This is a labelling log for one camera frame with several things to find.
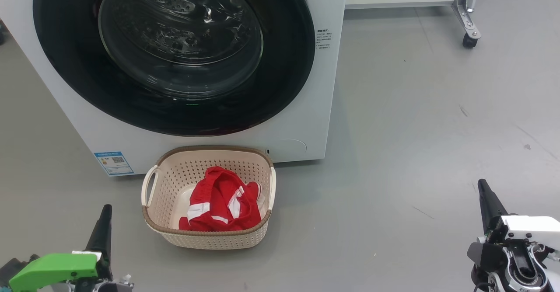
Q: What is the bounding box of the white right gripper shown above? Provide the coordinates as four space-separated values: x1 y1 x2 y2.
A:
477 179 560 250

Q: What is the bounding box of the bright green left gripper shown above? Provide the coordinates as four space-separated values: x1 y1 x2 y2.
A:
8 204 114 292

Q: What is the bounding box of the red white striped garment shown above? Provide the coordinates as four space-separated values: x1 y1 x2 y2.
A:
178 181 268 232

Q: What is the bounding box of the black glass washing machine door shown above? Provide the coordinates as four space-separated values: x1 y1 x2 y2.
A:
33 0 316 137

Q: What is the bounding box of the cream perforated laundry basket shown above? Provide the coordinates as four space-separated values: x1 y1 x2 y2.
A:
141 145 277 250

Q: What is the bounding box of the white washing machine body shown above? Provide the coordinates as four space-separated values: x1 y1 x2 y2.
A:
0 0 347 177

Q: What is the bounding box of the blue energy label sticker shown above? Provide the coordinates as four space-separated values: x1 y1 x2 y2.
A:
94 152 134 177

